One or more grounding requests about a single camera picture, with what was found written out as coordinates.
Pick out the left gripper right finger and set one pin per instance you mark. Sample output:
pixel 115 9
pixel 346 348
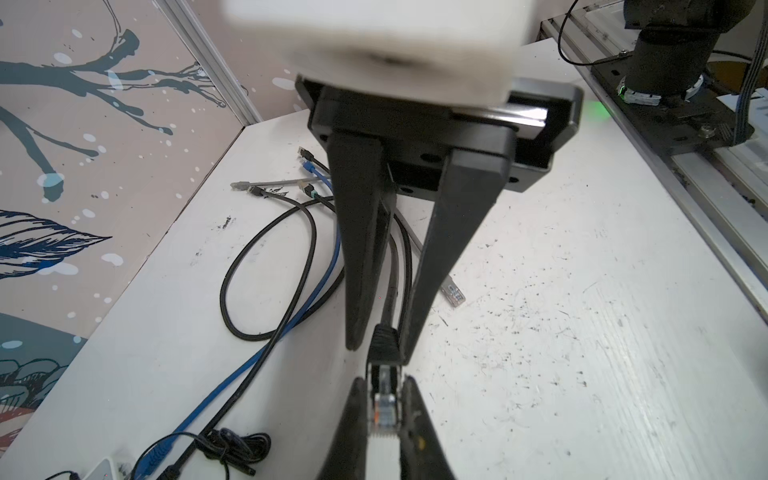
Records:
pixel 421 454

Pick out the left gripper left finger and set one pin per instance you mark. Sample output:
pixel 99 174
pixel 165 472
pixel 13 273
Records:
pixel 347 455

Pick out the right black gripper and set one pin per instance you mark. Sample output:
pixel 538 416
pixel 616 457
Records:
pixel 462 157

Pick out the black power adapter with cable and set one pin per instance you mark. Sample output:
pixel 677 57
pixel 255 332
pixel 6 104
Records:
pixel 65 474

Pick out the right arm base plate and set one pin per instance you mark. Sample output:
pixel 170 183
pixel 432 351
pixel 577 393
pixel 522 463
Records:
pixel 672 128

